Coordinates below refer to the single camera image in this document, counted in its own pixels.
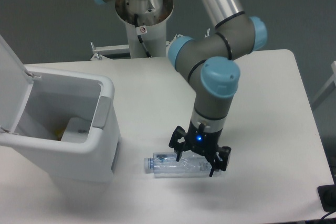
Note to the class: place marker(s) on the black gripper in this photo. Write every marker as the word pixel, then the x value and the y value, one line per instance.
pixel 204 144

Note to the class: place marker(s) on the clear plastic water bottle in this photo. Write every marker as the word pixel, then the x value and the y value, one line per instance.
pixel 164 165

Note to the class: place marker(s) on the white plastic wrapper bag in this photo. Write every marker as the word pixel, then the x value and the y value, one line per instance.
pixel 76 131

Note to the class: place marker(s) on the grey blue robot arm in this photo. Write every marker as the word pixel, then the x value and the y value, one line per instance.
pixel 208 65

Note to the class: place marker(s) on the white trash can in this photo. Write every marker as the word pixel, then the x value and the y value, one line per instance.
pixel 62 121

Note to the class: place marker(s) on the white trash can lid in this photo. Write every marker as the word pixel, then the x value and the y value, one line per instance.
pixel 16 86

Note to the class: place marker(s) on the black device at table edge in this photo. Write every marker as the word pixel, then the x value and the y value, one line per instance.
pixel 327 197

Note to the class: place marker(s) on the white furniture leg at right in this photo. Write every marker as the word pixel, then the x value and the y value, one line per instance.
pixel 325 91

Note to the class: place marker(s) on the white metal base frame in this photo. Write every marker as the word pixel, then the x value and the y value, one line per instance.
pixel 120 51

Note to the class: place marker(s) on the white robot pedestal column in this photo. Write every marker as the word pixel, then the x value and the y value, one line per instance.
pixel 145 23

